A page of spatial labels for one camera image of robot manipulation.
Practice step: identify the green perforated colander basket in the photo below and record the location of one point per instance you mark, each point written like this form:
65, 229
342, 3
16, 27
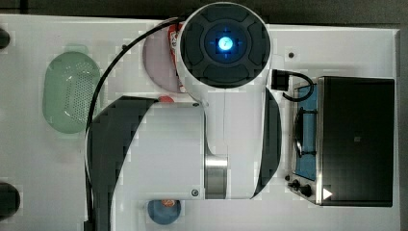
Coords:
69, 85

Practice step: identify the black cylinder table post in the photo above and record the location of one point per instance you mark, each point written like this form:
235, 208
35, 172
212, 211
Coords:
9, 200
5, 39

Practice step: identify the red ketchup bottle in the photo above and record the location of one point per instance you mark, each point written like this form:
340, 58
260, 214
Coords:
172, 35

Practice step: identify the blue bowl with food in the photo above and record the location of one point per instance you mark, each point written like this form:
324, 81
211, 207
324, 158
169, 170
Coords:
164, 212

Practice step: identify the red toy strawberry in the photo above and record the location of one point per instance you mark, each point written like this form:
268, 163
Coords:
166, 99

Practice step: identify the black camera cable connector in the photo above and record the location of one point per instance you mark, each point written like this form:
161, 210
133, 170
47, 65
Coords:
280, 81

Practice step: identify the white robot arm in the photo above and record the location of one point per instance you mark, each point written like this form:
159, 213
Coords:
221, 140

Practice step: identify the pale pink oval plate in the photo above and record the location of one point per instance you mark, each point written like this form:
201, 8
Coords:
158, 62

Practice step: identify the black toaster oven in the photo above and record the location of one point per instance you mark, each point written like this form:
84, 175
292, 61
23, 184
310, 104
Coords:
344, 142

